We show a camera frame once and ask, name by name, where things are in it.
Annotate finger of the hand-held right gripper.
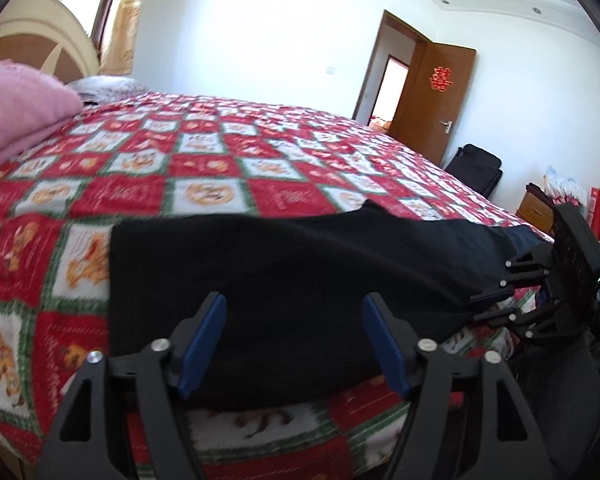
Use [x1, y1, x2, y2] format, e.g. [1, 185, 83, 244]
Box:
[472, 300, 562, 339]
[467, 248, 554, 307]

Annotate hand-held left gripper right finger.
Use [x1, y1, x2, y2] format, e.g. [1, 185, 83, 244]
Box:
[361, 292, 556, 480]

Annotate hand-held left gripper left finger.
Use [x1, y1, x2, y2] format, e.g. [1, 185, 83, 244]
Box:
[36, 291, 229, 480]

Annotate black pants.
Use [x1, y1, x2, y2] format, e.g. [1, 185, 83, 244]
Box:
[107, 200, 522, 402]

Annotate dark blue cloth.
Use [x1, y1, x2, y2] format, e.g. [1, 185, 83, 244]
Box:
[509, 226, 554, 262]

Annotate red gift bag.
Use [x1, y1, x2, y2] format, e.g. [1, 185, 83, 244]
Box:
[586, 187, 600, 241]

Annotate brown wooden nightstand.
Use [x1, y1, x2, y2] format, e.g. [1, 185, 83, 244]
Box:
[517, 182, 557, 234]

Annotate white blue plastic bag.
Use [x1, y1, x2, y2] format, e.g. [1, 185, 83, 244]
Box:
[542, 165, 590, 207]

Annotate black suitcase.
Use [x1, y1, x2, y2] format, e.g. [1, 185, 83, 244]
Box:
[444, 143, 504, 197]

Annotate red checkered printed blanket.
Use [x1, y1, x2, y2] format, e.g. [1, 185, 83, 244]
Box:
[0, 91, 556, 480]

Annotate brown wooden door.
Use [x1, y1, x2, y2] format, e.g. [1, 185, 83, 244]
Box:
[387, 40, 477, 167]

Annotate red paper door decoration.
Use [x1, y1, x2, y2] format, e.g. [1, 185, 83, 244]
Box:
[428, 65, 459, 92]

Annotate grey pillow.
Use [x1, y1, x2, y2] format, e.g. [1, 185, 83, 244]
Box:
[69, 75, 149, 107]

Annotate pink folded quilt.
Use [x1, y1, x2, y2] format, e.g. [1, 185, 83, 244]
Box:
[0, 59, 84, 182]

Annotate yellow patterned curtain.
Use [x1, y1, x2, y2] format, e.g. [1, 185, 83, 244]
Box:
[99, 0, 154, 79]

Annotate cream wooden headboard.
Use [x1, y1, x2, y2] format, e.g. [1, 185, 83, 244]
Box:
[0, 0, 101, 86]

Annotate brown door frame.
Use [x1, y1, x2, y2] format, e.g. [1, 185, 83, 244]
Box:
[352, 9, 433, 127]

